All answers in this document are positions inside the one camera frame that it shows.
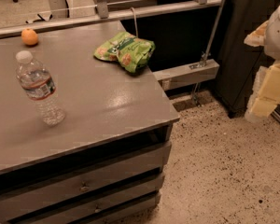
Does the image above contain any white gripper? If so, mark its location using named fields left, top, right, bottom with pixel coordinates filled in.
left=244, top=6, right=280, bottom=123

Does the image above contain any clear plastic water bottle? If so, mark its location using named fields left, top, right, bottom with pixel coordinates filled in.
left=16, top=50, right=65, bottom=126

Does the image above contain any dark cabinet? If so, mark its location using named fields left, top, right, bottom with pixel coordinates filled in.
left=212, top=0, right=280, bottom=118

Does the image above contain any green chip bag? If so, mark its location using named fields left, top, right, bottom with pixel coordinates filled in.
left=94, top=32, right=156, bottom=74

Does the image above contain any grey drawer cabinet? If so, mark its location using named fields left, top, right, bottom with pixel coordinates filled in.
left=0, top=22, right=178, bottom=224

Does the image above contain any orange fruit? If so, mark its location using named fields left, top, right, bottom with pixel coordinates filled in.
left=21, top=28, right=38, bottom=46

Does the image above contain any grey metal frame rail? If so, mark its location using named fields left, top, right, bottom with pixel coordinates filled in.
left=0, top=0, right=226, bottom=91

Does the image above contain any grey cable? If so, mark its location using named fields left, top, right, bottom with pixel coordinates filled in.
left=129, top=7, right=140, bottom=38

